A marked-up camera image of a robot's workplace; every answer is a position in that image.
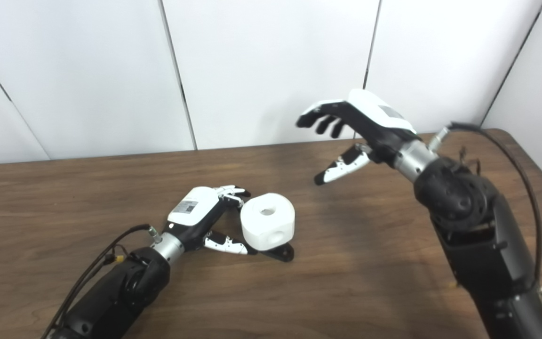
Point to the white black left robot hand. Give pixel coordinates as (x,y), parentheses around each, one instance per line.
(193,209)

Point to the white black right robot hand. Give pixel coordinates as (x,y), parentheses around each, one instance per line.
(374,117)

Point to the round white plastic piece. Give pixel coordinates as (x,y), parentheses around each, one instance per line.
(266,226)

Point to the black flanged holder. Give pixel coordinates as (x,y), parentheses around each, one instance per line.
(282,253)

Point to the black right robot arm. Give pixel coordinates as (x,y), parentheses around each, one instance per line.
(478,226)

